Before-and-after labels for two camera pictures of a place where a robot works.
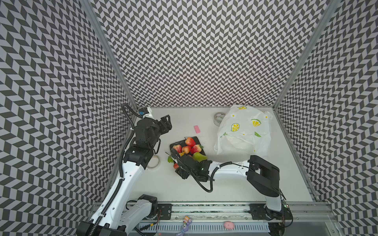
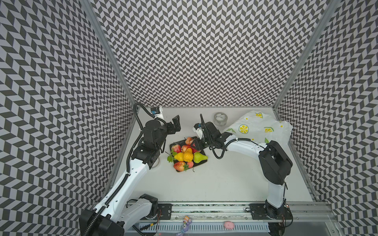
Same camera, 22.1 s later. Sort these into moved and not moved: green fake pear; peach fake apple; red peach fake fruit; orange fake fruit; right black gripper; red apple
Moved: right black gripper; red peach fake fruit
Not moved: green fake pear; red apple; peach fake apple; orange fake fruit
